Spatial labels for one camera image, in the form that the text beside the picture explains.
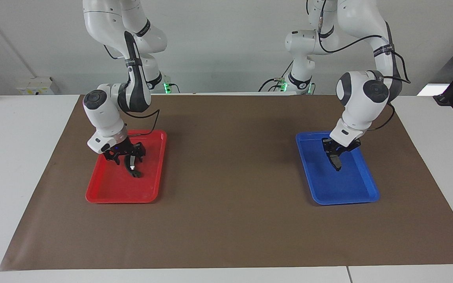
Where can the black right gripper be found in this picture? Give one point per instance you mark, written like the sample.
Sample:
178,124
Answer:
126,149

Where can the long curved dark brake pad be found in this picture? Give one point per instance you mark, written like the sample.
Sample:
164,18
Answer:
135,172

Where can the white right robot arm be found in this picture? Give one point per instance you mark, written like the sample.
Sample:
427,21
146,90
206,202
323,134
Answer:
100,114

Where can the white flat panel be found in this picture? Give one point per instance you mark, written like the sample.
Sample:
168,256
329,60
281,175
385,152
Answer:
428,90

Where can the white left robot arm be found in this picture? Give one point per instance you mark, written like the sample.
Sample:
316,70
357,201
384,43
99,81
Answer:
362,106

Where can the blue plastic tray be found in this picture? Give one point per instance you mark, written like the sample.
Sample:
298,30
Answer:
348,184

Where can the red plastic tray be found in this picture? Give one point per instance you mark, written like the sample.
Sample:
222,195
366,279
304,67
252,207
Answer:
108,184

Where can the brown table mat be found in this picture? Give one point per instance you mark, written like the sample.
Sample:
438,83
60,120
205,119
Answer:
226,228

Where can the short dark brake pad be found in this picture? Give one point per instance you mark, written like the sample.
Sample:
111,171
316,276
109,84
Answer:
336,166

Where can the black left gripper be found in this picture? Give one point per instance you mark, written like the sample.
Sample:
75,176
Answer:
340,149

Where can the white wall socket box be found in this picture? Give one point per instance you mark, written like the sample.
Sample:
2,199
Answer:
37,86

